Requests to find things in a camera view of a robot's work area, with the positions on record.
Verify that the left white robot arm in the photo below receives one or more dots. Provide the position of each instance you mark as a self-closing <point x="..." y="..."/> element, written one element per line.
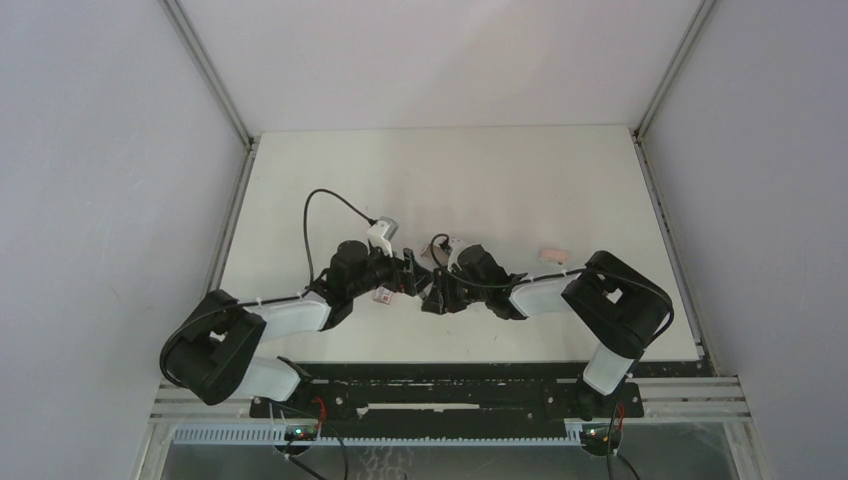
<point x="213" y="353"/>

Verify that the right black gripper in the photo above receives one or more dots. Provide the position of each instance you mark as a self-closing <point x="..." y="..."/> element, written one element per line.
<point x="440" y="299"/>

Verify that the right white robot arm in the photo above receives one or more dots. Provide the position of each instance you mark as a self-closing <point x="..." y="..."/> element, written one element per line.
<point x="624" y="310"/>

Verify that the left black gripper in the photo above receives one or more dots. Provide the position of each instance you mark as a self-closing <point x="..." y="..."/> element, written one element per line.
<point x="407" y="277"/>

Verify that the pink stapler top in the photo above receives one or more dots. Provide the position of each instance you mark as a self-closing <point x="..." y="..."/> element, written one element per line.
<point x="552" y="255"/>

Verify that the black front mounting rail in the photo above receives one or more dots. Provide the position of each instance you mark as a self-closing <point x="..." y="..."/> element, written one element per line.
<point x="461" y="401"/>

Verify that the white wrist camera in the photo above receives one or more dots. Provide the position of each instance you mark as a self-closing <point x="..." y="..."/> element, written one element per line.
<point x="451" y="249"/>
<point x="380" y="235"/>

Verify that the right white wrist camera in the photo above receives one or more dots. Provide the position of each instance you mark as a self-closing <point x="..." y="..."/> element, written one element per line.
<point x="451" y="249"/>

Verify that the red white staple box sleeve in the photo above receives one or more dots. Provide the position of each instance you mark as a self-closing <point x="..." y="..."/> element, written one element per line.
<point x="383" y="296"/>

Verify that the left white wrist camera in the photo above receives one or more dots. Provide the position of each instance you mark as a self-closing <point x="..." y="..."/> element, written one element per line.
<point x="380" y="235"/>

